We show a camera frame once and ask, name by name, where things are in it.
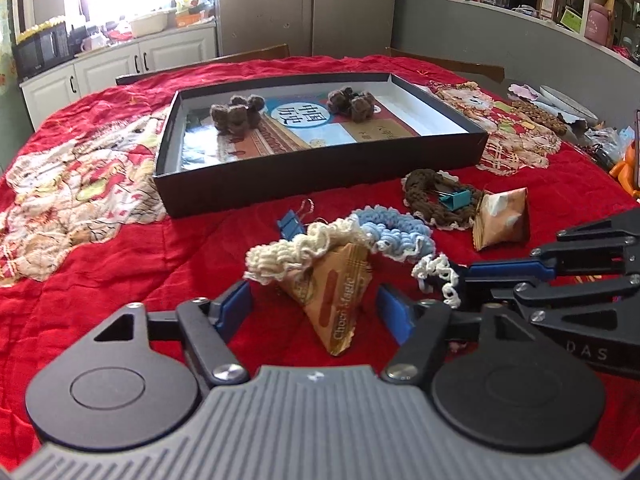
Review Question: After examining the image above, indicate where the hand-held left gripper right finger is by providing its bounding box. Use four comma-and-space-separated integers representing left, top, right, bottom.
377, 285, 540, 387

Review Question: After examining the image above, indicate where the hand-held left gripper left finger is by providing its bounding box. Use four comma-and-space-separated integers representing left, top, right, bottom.
92, 280, 251, 391

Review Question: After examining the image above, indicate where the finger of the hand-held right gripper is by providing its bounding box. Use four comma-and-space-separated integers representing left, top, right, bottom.
462, 275, 640, 323
467, 210, 640, 283

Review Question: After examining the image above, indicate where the white crochet piece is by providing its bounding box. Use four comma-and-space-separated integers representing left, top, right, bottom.
411, 253, 464, 310

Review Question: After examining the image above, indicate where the brown triangular snack packet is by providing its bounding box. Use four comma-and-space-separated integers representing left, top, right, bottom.
277, 241, 372, 357
471, 187, 531, 252

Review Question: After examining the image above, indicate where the blue crochet scrunchie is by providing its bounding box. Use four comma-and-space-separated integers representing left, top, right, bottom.
349, 206, 437, 264

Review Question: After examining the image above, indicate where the cream crochet scrunchie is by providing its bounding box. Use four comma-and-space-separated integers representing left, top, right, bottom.
243, 218, 373, 287

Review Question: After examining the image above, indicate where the brown lace-edged crochet scrunchie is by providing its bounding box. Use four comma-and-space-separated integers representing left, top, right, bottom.
401, 169, 485, 232

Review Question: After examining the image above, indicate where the black shallow cardboard box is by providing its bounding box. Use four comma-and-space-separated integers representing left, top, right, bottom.
154, 72, 489, 219

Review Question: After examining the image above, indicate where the teal binder clip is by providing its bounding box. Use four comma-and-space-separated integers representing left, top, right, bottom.
434, 183, 474, 212

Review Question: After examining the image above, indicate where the blue binder clip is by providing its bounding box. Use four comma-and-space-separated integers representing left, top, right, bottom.
277, 199, 316, 242

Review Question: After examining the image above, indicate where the brown beaded mat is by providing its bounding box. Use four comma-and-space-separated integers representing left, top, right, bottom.
509, 99, 569, 137

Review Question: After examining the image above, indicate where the orange toy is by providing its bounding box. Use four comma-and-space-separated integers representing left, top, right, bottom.
609, 141, 640, 198

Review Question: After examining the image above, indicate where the clear plastic bag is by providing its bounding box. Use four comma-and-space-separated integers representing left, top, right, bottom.
581, 126, 637, 167

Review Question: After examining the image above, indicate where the pink cloth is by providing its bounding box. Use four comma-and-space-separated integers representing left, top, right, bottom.
506, 83, 539, 104

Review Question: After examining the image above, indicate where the dark brown fuzzy crochet scrunchie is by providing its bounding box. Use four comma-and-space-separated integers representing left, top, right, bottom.
210, 94, 267, 135

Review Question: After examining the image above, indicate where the wooden chair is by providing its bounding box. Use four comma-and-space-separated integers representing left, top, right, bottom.
389, 46, 507, 84

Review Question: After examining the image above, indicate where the green card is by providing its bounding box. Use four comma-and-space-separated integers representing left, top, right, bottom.
559, 6, 584, 32

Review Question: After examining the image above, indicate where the pink container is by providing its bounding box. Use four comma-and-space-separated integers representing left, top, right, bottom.
584, 2, 612, 44

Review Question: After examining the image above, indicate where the white kitchen cabinet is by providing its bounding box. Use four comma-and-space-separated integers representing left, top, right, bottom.
19, 24, 219, 133

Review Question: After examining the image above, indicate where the white plastic basin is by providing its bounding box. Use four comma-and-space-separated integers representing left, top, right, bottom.
129, 10, 172, 39

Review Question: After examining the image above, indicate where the beige refrigerator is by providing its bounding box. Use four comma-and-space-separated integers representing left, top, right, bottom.
219, 0, 399, 59

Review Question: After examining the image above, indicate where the black microwave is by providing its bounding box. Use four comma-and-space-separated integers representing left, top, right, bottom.
11, 24, 72, 80

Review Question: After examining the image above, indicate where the white wall shelf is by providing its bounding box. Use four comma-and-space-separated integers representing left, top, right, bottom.
446, 0, 640, 70

